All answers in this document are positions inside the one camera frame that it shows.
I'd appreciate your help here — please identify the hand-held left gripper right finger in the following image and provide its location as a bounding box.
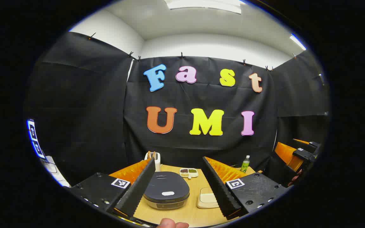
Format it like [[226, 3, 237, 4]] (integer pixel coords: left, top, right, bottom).
[[202, 156, 290, 220]]

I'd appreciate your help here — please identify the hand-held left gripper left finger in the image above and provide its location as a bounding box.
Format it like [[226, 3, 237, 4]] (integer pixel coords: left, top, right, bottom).
[[65, 157, 156, 219]]

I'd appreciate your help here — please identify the dark grey rice cooker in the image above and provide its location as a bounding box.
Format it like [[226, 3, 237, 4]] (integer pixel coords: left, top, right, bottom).
[[143, 171, 190, 209]]

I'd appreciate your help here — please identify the clear rice container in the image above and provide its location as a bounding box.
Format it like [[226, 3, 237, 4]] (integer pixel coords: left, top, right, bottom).
[[197, 187, 220, 209]]

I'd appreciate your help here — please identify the white divided bean dish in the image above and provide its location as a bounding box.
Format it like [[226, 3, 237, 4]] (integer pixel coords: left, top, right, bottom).
[[179, 168, 199, 180]]

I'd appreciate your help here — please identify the white toaster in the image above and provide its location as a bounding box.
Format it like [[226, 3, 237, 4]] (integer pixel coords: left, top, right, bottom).
[[144, 151, 161, 172]]

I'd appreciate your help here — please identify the green tea bottle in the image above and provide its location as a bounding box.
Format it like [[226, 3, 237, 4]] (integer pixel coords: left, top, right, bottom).
[[240, 155, 250, 173]]

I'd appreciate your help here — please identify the white device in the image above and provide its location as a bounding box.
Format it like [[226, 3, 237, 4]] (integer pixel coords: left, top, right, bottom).
[[40, 156, 71, 187]]

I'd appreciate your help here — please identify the ceiling light panel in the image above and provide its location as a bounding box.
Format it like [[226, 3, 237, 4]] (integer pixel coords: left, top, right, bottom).
[[290, 33, 307, 51], [164, 0, 242, 15]]

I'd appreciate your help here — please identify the monitor screen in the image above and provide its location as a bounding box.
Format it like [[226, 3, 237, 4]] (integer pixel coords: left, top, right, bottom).
[[27, 119, 46, 160]]

